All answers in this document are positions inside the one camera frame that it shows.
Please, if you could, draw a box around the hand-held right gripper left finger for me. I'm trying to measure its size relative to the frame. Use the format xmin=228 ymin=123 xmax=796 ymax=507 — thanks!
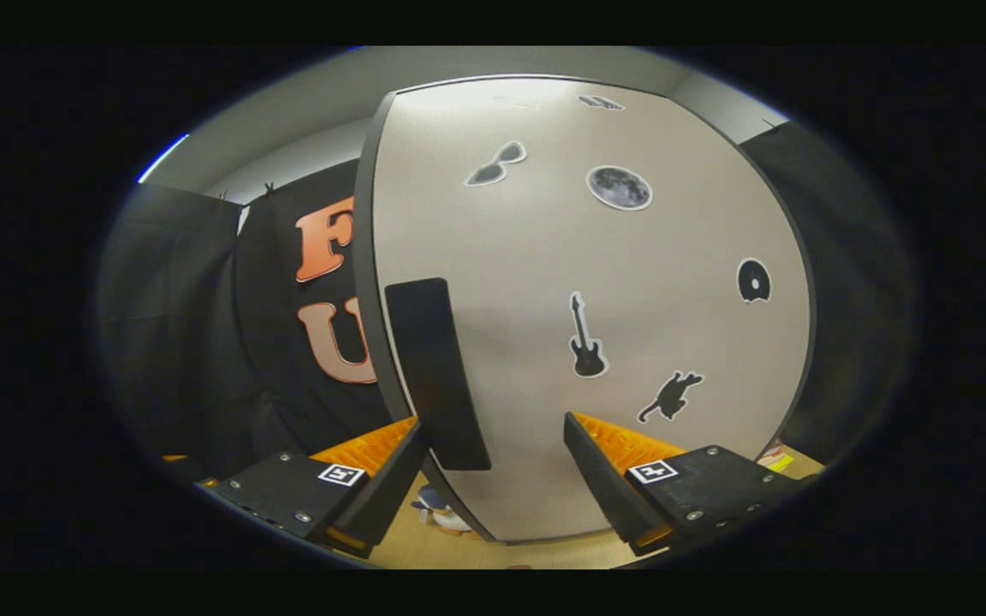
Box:
xmin=195 ymin=417 xmax=431 ymax=559

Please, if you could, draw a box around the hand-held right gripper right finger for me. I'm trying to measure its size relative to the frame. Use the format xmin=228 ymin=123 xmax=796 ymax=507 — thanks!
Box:
xmin=563 ymin=412 xmax=802 ymax=555

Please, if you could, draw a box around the black cabinet door handle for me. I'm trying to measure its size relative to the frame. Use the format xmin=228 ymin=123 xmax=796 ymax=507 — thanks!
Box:
xmin=384 ymin=277 xmax=492 ymax=471

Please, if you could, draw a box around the grey cabinet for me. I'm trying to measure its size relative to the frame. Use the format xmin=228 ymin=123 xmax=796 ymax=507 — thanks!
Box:
xmin=353 ymin=75 xmax=819 ymax=544

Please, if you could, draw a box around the penguin plush toy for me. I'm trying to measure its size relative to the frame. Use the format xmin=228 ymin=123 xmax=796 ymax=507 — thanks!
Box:
xmin=412 ymin=483 xmax=473 ymax=538

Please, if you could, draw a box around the black backdrop cloth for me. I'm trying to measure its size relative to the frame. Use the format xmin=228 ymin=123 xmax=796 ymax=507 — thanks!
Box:
xmin=95 ymin=120 xmax=918 ymax=480

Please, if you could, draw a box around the long ceiling light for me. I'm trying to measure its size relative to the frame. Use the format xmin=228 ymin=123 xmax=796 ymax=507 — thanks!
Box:
xmin=137 ymin=133 xmax=191 ymax=184

